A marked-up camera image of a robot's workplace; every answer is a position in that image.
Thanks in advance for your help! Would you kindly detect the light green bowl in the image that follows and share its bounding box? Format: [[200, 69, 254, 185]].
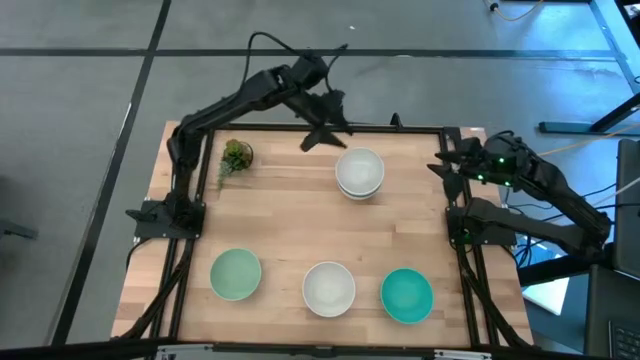
[[209, 247, 263, 302]]

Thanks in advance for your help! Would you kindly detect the silver corner bracket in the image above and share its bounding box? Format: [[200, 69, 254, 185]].
[[155, 343, 215, 360], [433, 348, 494, 360]]

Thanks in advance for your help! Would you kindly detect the small potted green plant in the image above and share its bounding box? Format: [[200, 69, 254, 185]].
[[217, 138, 255, 191]]

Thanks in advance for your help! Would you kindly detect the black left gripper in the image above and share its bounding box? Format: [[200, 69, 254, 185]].
[[285, 89, 352, 153]]

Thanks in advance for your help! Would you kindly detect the black aluminium table frame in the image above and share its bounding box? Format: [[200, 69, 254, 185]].
[[117, 119, 532, 351]]

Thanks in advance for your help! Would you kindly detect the white blue floor sheet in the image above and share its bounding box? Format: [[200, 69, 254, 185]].
[[519, 238, 571, 316]]

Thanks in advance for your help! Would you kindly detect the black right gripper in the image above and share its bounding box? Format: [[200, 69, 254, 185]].
[[427, 137, 496, 201]]

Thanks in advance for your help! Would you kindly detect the black keyboard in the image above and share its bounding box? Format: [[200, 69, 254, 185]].
[[608, 319, 640, 360]]

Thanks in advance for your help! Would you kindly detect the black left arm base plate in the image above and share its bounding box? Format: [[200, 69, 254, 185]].
[[124, 199, 206, 240]]

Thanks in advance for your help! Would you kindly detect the white cable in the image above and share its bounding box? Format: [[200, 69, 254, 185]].
[[592, 174, 640, 207]]

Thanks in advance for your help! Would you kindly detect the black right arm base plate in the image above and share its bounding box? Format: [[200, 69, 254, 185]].
[[446, 207, 518, 247]]

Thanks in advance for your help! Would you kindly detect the black computer monitor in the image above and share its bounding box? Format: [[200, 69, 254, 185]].
[[612, 138, 640, 279]]

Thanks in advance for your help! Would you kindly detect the teal bowl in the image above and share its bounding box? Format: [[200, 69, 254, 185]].
[[380, 267, 436, 326]]

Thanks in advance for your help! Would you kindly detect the black desk leg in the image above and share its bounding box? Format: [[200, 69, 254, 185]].
[[538, 92, 640, 135]]

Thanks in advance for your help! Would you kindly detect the black floor cable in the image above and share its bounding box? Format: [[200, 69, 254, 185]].
[[124, 237, 151, 274]]

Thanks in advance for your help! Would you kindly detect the orange extension cable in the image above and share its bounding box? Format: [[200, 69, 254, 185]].
[[537, 124, 640, 158]]

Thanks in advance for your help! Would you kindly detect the black plug with orange cable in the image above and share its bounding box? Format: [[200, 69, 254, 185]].
[[483, 0, 545, 24]]

